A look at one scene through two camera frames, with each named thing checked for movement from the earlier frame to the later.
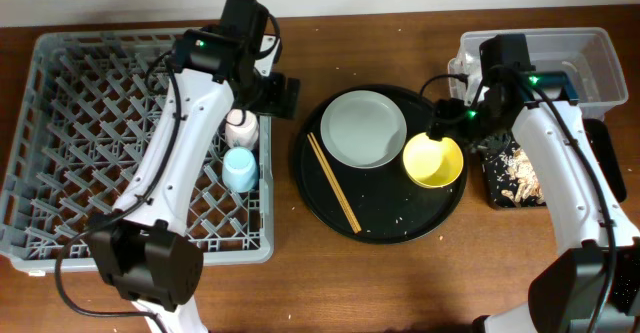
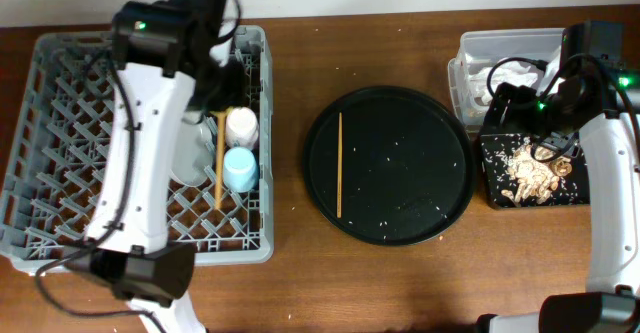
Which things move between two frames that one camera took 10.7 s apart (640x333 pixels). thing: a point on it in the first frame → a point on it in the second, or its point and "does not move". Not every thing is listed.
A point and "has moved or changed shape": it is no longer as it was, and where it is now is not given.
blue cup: [240, 170] does not move
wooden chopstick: [334, 183] → [339, 181]
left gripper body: [269, 97] → [230, 90]
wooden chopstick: [335, 181] → [221, 124]
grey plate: [363, 129] has moved or changed shape
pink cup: [241, 128] does not move
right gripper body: [445, 121] → [513, 107]
